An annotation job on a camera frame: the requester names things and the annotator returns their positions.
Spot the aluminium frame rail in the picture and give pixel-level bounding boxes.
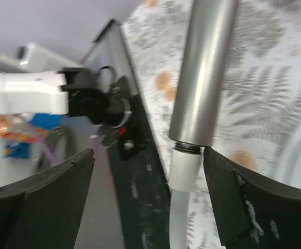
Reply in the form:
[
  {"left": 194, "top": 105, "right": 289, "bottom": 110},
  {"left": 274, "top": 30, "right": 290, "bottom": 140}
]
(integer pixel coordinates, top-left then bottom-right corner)
[{"left": 82, "top": 19, "right": 143, "bottom": 104}]

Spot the floral patterned mat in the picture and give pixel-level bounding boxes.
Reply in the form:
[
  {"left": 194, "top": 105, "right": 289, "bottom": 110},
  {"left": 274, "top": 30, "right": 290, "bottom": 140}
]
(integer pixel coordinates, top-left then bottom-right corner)
[{"left": 123, "top": 1, "right": 301, "bottom": 248}]

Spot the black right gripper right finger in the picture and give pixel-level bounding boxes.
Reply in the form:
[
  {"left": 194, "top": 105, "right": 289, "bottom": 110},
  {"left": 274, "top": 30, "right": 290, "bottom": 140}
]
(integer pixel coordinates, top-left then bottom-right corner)
[{"left": 203, "top": 147, "right": 301, "bottom": 248}]

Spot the white shower hose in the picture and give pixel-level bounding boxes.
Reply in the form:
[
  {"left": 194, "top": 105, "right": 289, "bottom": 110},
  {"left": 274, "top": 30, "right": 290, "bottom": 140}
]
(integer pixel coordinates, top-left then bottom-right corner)
[{"left": 167, "top": 121, "right": 301, "bottom": 249}]

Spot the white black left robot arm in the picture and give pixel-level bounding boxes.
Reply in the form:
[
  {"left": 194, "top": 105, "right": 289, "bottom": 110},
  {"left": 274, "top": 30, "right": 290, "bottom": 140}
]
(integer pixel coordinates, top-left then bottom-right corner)
[{"left": 0, "top": 67, "right": 132, "bottom": 128}]

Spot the grey shower head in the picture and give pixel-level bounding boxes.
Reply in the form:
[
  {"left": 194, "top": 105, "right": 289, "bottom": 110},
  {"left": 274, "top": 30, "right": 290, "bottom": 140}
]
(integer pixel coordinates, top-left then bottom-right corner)
[{"left": 169, "top": 0, "right": 238, "bottom": 155}]

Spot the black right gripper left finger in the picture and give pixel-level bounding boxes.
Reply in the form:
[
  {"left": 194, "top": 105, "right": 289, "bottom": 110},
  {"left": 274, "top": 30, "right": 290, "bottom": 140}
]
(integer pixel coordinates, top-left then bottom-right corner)
[{"left": 0, "top": 149, "right": 94, "bottom": 249}]

